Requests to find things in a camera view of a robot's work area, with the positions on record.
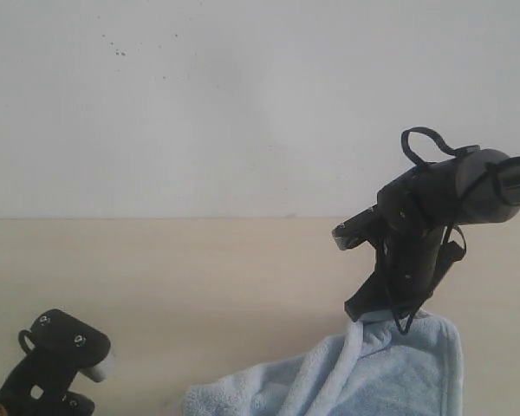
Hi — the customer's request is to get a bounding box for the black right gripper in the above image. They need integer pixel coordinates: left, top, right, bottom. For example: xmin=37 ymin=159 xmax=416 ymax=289
xmin=345 ymin=164 xmax=465 ymax=322

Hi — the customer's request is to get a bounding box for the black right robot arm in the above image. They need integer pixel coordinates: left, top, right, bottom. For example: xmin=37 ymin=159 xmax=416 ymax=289
xmin=332 ymin=149 xmax=520 ymax=322

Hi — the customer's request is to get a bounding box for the black right camera cable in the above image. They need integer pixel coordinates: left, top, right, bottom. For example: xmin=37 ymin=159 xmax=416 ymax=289
xmin=400 ymin=127 xmax=482 ymax=337

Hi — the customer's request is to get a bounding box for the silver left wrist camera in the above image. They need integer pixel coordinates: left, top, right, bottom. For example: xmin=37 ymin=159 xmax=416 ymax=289
xmin=87 ymin=352 xmax=115 ymax=383

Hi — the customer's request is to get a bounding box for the light blue fleece towel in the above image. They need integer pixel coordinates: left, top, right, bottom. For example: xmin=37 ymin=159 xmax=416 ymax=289
xmin=181 ymin=311 xmax=464 ymax=415

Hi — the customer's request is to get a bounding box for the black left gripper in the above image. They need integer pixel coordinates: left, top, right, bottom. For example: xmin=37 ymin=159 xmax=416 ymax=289
xmin=0 ymin=354 xmax=95 ymax=416

